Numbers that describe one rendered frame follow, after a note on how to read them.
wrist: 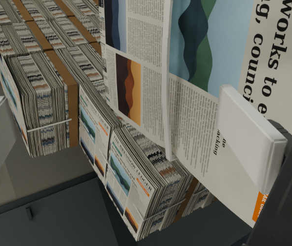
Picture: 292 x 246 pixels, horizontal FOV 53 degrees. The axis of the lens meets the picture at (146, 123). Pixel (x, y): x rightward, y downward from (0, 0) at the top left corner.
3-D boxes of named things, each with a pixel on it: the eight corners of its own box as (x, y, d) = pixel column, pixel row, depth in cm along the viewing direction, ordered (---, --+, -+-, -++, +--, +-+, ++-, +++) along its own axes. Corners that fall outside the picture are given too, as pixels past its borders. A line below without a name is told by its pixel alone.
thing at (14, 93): (31, 155, 136) (29, 156, 135) (14, 117, 152) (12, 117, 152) (21, 92, 111) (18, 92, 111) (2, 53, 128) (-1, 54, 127)
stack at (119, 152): (270, 173, 156) (135, 245, 117) (152, 57, 221) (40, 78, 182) (309, 119, 130) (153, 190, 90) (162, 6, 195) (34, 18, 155)
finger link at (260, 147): (273, 140, 12) (290, 139, 12) (219, 83, 19) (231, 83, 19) (261, 196, 14) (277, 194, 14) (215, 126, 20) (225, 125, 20)
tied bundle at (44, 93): (79, 145, 148) (32, 160, 137) (58, 110, 165) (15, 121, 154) (79, 84, 123) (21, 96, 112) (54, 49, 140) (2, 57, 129)
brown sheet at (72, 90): (78, 145, 148) (70, 148, 146) (57, 110, 164) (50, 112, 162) (77, 83, 122) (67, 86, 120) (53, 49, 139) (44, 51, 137)
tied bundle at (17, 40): (58, 109, 165) (14, 119, 154) (41, 79, 181) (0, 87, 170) (54, 48, 139) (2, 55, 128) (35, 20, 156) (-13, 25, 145)
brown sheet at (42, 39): (56, 108, 165) (49, 110, 163) (40, 79, 181) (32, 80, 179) (52, 48, 139) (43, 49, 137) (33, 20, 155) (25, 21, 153)
